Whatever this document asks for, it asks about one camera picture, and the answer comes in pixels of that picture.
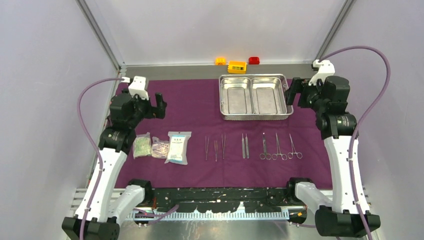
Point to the steel instrument tray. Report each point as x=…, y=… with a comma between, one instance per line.
x=253, y=97

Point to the red block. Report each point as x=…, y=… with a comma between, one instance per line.
x=254, y=60

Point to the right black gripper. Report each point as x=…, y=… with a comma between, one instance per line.
x=298, y=85

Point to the steel surgical forceps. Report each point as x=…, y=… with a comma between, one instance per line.
x=293, y=153

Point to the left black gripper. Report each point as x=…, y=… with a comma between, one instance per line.
x=153, y=112

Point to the purple cloth wrap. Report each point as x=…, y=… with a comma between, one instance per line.
x=193, y=106

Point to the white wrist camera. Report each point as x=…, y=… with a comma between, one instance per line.
x=323, y=68
x=137, y=86

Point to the small orange block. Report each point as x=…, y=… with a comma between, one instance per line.
x=220, y=61

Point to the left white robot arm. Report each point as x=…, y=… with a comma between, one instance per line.
x=97, y=217

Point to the green packet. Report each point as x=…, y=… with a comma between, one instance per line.
x=142, y=145

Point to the steel surgical scissors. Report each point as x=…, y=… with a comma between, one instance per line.
x=265, y=155
x=278, y=153

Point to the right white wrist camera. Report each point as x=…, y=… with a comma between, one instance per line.
x=323, y=68

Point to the white sterile pouch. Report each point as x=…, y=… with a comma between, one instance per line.
x=178, y=144

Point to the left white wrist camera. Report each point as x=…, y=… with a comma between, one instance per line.
x=137, y=86

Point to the orange yellow toy block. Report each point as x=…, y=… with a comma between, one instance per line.
x=237, y=67

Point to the pink clear packet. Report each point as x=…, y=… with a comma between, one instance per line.
x=159, y=148

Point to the steel tweezers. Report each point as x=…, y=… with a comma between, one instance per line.
x=207, y=142
x=223, y=144

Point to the steel tissue forceps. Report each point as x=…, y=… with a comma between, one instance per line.
x=216, y=148

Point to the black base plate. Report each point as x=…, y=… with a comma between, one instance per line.
x=221, y=199

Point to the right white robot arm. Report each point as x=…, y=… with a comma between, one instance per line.
x=346, y=213

